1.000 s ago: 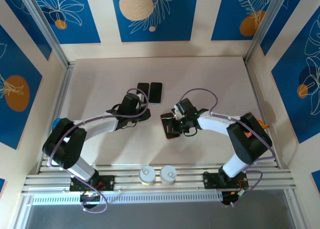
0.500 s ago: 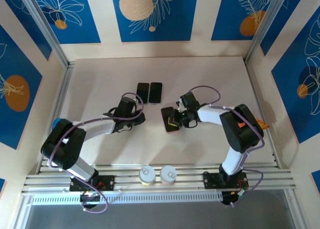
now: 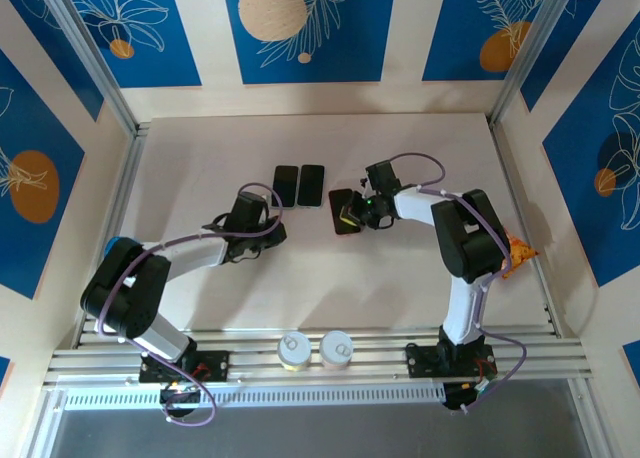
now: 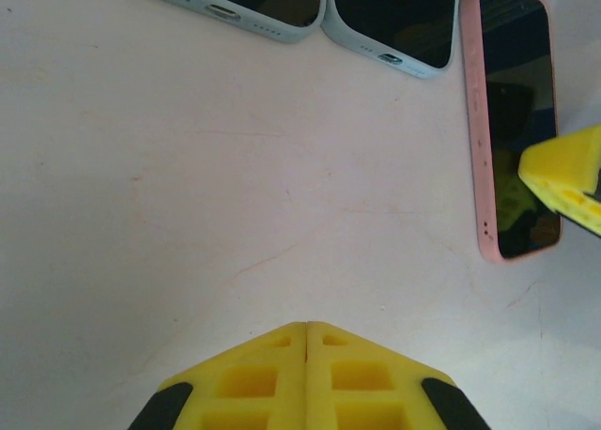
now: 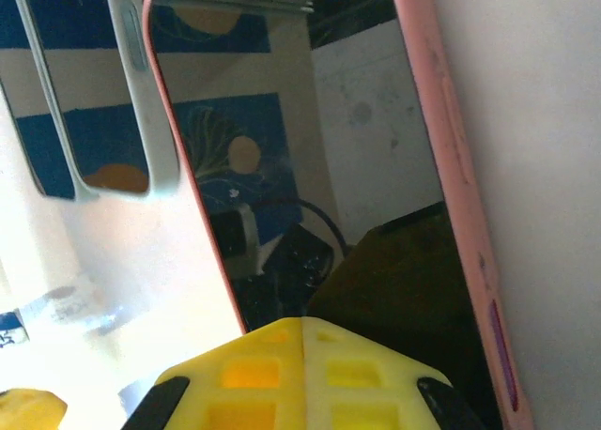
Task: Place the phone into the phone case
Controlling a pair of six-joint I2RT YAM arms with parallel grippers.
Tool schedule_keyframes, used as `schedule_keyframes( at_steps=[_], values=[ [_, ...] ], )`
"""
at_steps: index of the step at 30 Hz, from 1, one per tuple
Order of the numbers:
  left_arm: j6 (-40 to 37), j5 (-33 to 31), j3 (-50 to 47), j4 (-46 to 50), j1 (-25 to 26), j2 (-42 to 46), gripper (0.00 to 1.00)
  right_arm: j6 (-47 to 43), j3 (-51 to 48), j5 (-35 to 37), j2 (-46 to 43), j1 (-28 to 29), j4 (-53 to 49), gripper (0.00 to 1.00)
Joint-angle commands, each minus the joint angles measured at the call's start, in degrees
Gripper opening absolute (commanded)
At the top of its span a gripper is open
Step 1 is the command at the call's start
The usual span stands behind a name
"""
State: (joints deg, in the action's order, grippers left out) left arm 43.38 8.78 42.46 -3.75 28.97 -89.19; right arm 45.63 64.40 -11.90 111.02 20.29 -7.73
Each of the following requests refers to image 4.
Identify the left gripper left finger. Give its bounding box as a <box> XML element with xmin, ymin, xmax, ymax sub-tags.
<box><xmin>126</xmin><ymin>321</ymin><xmax>309</xmax><ymax>430</ymax></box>

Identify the grey-blue phone case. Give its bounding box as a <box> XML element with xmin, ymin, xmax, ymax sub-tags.
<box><xmin>321</xmin><ymin>0</ymin><xmax>466</xmax><ymax>80</ymax></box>
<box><xmin>122</xmin><ymin>0</ymin><xmax>329</xmax><ymax>46</ymax></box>

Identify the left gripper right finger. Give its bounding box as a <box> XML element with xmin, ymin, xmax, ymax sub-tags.
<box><xmin>304</xmin><ymin>321</ymin><xmax>489</xmax><ymax>430</ymax></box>

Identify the pink phone case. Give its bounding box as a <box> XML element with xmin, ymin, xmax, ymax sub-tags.
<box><xmin>458</xmin><ymin>0</ymin><xmax>564</xmax><ymax>262</ymax></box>

